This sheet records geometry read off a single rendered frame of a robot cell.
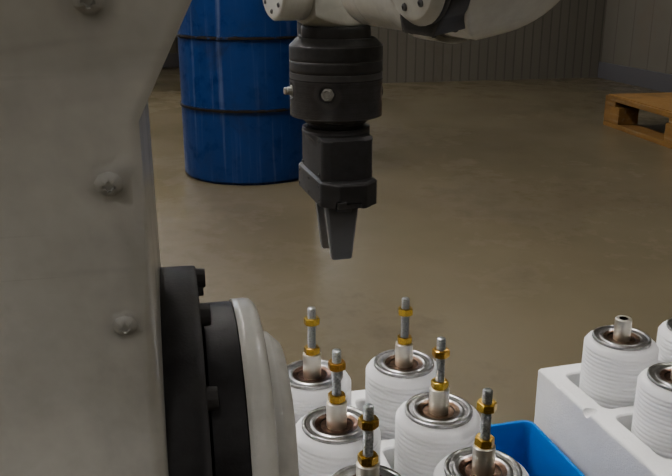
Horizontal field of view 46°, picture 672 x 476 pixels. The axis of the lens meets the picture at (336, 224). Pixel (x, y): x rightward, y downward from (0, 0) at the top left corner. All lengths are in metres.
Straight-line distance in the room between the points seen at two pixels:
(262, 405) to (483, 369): 1.30
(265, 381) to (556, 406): 0.90
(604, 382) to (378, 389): 0.31
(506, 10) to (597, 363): 0.68
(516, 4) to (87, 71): 0.37
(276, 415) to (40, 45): 0.17
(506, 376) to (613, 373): 0.47
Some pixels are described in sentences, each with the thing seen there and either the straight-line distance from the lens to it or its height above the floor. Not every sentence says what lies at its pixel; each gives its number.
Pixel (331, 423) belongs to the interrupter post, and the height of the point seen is 0.26.
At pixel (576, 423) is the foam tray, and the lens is 1.13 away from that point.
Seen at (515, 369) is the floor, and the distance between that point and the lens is 1.59.
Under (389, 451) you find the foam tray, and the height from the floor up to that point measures 0.17.
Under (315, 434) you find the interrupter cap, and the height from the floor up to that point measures 0.25.
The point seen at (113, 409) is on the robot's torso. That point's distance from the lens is 0.25.
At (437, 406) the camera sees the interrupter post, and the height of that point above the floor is 0.26.
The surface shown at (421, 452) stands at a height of 0.23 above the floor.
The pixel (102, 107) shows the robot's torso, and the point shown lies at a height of 0.68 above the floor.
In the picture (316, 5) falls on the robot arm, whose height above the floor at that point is 0.69.
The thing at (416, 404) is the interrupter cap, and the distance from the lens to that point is 0.93.
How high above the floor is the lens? 0.71
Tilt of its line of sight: 17 degrees down
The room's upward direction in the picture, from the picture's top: straight up
